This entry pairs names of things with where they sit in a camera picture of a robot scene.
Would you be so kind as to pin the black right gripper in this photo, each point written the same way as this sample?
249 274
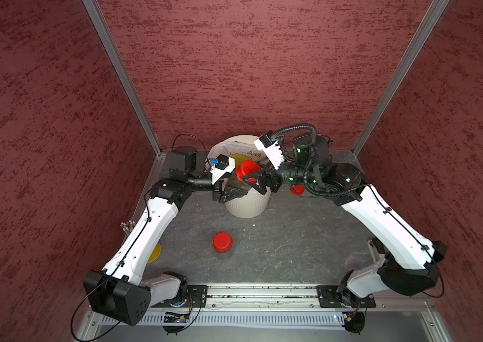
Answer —
273 173

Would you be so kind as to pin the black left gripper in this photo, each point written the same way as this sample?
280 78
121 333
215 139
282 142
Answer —
222 195

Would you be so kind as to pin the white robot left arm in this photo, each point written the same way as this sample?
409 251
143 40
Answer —
118 291

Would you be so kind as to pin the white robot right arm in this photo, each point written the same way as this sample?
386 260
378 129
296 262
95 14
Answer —
407 261

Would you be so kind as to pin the cream plastic trash bin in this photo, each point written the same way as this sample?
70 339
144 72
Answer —
253 204

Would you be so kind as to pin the white printed bin liner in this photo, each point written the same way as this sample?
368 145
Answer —
239 151

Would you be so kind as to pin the yellow pencil cup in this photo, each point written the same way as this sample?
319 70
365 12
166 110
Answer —
155 253

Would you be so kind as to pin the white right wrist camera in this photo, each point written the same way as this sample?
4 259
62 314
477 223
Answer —
271 149

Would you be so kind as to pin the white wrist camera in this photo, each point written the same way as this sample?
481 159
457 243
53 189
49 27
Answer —
220 166
271 149

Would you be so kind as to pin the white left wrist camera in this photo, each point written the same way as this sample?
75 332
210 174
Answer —
220 166

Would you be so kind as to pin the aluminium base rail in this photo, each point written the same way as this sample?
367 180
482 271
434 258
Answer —
298 297

